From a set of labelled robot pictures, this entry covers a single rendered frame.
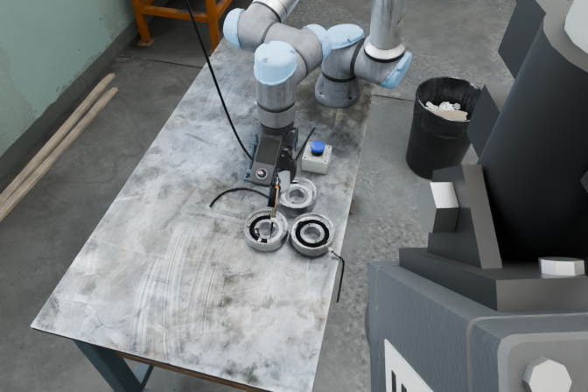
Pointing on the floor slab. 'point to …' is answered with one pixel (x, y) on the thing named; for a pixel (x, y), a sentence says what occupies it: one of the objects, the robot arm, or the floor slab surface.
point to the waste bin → (440, 125)
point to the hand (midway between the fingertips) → (275, 190)
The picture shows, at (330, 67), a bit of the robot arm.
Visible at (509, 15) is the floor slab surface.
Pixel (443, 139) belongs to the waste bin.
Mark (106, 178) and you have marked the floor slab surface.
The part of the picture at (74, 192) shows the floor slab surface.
